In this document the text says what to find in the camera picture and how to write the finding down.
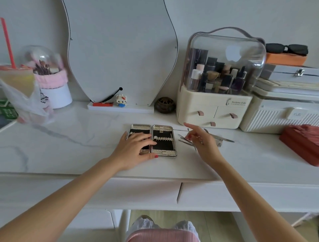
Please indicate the person's right hand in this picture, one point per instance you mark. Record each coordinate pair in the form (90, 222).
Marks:
(205, 147)

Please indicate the person's left hand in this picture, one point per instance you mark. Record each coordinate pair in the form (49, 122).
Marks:
(129, 152)

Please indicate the person's left middle finger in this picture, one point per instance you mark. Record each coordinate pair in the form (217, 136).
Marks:
(143, 138)

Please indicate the person's left thumb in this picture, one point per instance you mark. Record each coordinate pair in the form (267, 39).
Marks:
(149, 157)

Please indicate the person's right thumb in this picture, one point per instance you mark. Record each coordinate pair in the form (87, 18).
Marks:
(190, 137)

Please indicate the person's left little finger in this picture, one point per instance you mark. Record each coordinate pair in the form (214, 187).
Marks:
(124, 136)

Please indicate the silver manicure kit case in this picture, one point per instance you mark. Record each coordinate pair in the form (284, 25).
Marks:
(164, 144)

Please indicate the person's right forearm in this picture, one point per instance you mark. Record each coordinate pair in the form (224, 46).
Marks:
(251, 199)

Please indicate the person's left forearm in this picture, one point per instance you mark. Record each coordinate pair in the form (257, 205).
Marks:
(57, 204)

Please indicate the silver tweezers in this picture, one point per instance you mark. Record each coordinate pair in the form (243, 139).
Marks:
(184, 139)

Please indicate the white mirror base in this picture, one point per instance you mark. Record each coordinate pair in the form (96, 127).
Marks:
(132, 108)

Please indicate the silver nail clipper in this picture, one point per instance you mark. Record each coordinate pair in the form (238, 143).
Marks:
(219, 143)

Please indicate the long silver manicure tool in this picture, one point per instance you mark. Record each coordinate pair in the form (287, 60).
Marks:
(221, 138)

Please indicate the cream cosmetic organiser clear lid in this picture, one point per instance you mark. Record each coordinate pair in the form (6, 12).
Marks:
(211, 109)

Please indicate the small cat block figurine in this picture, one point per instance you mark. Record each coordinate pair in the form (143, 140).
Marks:
(121, 100)

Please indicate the red flat bar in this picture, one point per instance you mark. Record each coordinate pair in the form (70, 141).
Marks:
(102, 104)

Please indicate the dark brown round ornament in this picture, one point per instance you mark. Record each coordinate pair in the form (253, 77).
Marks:
(164, 105)

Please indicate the black hair stick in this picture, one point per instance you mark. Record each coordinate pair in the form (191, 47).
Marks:
(112, 95)

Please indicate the wide white desk drawer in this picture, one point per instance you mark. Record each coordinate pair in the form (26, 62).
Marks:
(124, 193)

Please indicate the group of cosmetic bottles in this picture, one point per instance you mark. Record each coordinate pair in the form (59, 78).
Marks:
(216, 77)

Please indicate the white desk leg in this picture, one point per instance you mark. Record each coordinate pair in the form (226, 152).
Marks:
(124, 224)

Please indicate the person's white trousers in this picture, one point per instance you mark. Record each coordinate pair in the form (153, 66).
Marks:
(184, 224)

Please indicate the white brush holder clear dome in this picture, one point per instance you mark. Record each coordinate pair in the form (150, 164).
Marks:
(57, 96)

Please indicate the person's pink top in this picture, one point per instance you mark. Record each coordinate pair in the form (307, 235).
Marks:
(163, 236)

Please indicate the wavy frameless mirror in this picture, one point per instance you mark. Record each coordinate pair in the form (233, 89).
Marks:
(119, 49)

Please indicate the white ribbed storage box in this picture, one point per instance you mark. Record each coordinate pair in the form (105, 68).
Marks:
(274, 114)

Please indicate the pink fluffy band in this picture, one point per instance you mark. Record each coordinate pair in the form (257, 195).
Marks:
(52, 80)

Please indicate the clear plastic bag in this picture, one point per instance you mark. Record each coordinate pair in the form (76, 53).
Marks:
(27, 104)

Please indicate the bunch of makeup brushes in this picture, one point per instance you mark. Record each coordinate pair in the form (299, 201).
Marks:
(43, 68)

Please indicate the dark red box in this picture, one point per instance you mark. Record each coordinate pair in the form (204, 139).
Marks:
(302, 143)

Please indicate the green basket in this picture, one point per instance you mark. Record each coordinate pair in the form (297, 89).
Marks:
(8, 111)

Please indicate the white case with metal clasp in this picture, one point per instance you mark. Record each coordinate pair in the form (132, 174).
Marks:
(291, 73)

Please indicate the plastic drink cup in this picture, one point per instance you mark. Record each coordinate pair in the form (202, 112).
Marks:
(17, 79)

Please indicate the orange box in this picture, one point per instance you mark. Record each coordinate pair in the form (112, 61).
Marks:
(285, 59)

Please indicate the black sunglasses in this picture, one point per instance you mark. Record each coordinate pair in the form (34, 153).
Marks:
(286, 48)

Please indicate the red straw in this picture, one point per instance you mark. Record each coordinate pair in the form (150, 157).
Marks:
(8, 42)

